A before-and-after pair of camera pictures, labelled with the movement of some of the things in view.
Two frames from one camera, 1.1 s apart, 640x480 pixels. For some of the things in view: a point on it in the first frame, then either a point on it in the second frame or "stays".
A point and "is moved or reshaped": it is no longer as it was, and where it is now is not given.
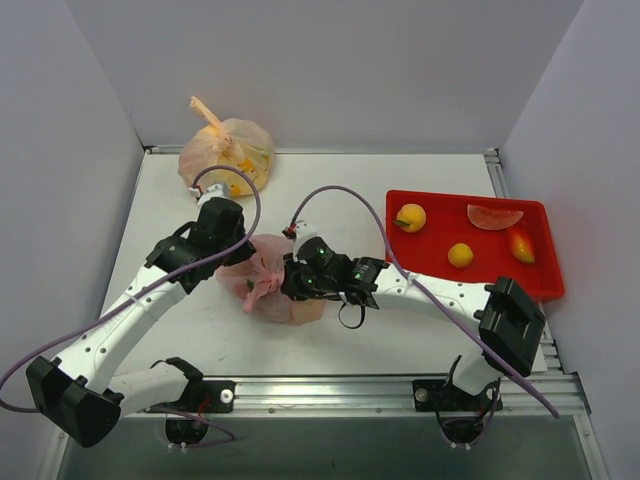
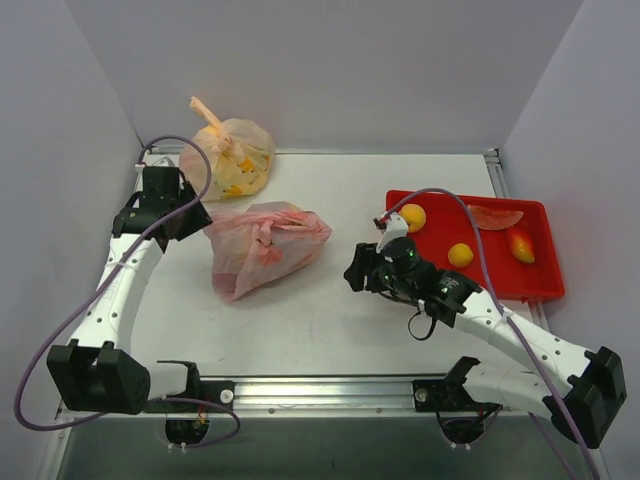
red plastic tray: (475, 239) stays
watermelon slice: (492, 219) stays
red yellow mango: (521, 246) stays
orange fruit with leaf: (411, 217) stays
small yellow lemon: (460, 255) stays
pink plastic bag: (254, 284) is moved or reshaped
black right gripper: (291, 282) → (367, 273)
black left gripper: (240, 248) → (189, 220)
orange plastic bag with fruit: (229, 143) stays
